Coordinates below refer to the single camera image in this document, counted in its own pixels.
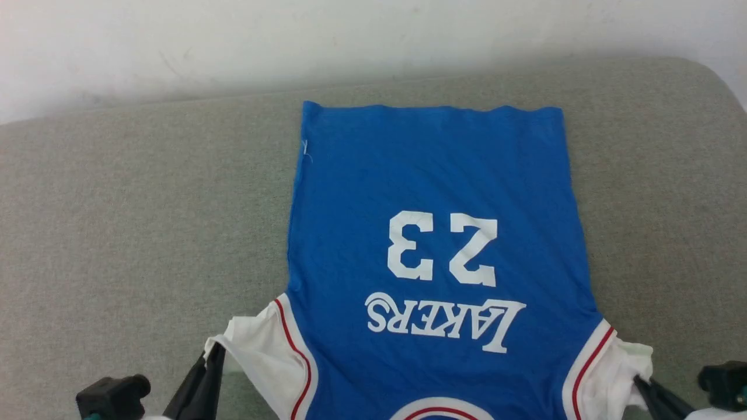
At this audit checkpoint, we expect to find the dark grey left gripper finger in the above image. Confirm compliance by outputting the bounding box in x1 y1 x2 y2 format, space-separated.
163 342 226 420

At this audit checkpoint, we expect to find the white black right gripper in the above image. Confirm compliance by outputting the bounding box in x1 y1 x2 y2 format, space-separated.
633 376 747 420

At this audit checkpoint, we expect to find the blue Lakers basketball jersey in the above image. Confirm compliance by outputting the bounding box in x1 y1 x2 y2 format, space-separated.
204 100 654 420

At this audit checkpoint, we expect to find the grey fabric sofa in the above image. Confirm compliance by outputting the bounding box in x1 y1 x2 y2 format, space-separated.
0 57 747 420

